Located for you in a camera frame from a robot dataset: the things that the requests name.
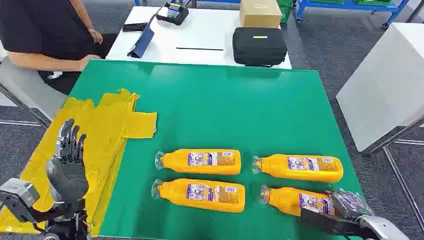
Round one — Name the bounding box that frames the black handheld device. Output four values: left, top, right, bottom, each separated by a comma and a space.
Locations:
155, 0, 190, 26

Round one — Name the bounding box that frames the orange drink bottle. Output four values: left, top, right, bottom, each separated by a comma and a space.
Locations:
259, 184, 336, 218
151, 178, 246, 214
252, 153, 344, 184
154, 149, 242, 176

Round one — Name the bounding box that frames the green table mat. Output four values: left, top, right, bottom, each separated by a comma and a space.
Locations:
67, 59, 365, 240

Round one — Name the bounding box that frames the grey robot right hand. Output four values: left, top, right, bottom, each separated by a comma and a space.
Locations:
300, 188, 374, 237

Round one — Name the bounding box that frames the person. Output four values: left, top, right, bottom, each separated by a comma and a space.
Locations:
0, 0, 119, 96

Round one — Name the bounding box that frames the grey side table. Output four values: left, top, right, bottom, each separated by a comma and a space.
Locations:
0, 56, 69, 130

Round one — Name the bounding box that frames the blue metal rack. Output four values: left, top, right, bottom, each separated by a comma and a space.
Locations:
294, 0, 410, 29

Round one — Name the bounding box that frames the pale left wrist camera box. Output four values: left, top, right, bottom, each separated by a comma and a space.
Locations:
0, 178, 41, 223

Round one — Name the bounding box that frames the yellow plastic sheet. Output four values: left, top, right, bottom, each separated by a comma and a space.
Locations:
0, 88, 158, 236

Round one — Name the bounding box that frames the black phone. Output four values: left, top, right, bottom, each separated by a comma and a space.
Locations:
122, 22, 149, 33

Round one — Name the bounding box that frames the blue folder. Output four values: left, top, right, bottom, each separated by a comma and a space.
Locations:
127, 25, 156, 59

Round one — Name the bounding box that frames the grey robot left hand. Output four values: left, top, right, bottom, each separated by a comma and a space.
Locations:
46, 118, 90, 205

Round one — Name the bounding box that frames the black zip case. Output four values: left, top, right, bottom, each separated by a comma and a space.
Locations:
232, 27, 288, 68

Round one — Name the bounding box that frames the person's left hand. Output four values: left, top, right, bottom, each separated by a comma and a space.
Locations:
87, 28, 104, 46

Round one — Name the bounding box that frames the white table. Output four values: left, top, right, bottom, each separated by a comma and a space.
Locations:
105, 5, 293, 70

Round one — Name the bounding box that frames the clear plastic hand cover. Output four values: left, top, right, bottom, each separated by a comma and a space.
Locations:
326, 188, 375, 220

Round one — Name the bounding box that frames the thin black strip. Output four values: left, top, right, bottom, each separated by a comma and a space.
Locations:
175, 47, 224, 52

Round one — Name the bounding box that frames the pale grey table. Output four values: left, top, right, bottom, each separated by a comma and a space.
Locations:
336, 22, 424, 157

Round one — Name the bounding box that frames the person's right hand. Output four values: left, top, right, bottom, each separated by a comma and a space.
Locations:
78, 54, 102, 71

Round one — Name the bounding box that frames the cardboard box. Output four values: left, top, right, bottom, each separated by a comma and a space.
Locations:
239, 0, 283, 29

